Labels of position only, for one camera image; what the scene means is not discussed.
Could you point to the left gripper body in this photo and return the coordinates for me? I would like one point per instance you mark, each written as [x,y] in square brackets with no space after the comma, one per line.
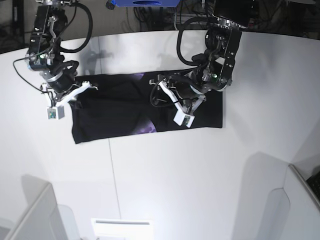
[188,90]

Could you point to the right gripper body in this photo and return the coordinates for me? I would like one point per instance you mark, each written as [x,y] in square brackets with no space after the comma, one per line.
[62,83]

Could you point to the black T-shirt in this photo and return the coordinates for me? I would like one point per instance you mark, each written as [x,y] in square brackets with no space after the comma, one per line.
[120,106]

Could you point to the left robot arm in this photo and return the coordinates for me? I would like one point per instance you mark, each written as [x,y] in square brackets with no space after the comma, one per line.
[211,70]

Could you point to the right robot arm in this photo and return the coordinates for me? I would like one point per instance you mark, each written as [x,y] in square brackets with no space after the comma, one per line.
[45,53]

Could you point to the blue box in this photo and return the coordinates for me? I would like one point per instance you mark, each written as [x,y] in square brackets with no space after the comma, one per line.
[145,3]

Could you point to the white side bin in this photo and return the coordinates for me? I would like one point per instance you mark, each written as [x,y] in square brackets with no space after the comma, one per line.
[41,220]

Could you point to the black keyboard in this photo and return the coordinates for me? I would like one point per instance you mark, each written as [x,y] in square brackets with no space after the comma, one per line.
[314,184]

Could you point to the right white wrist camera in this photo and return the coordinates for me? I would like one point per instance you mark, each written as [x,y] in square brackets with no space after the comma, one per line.
[56,102]

